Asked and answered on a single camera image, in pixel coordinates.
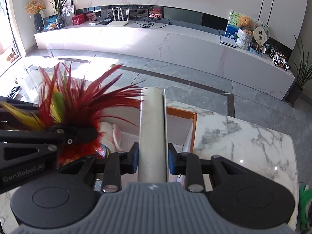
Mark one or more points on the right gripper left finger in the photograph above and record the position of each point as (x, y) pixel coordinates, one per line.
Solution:
(118, 164)

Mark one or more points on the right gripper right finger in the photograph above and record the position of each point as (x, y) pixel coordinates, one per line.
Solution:
(188, 165)

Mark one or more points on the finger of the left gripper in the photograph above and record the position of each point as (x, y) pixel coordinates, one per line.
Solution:
(20, 104)
(54, 135)

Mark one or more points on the crocheted white bunny doll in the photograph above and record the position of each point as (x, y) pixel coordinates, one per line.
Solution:
(110, 136)

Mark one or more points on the colourful feather toy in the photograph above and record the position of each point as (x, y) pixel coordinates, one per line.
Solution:
(77, 107)

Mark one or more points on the white long box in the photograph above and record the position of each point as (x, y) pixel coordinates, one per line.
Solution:
(153, 145)

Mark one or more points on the black remote control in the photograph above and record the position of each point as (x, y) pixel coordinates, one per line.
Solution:
(14, 92)

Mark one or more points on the orange cardboard box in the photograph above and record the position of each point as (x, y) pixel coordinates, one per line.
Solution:
(181, 127)

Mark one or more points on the red gift box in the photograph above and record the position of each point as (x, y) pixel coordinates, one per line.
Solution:
(78, 19)

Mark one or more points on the dark vase dried flowers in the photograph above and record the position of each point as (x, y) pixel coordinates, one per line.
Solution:
(35, 7)

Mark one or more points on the glass vase green plant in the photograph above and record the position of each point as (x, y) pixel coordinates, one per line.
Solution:
(58, 7)

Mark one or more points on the white tv cabinet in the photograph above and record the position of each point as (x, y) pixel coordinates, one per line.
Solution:
(181, 46)

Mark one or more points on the white wifi router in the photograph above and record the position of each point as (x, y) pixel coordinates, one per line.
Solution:
(119, 20)

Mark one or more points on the painted picture canvas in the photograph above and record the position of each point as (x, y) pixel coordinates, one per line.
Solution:
(232, 25)

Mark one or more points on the teddy bear in pot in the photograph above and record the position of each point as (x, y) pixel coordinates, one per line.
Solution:
(245, 35)

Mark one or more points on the potted green plant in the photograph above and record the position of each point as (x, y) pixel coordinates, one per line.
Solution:
(303, 73)

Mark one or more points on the round paper fan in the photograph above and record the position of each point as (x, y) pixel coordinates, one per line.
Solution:
(261, 34)

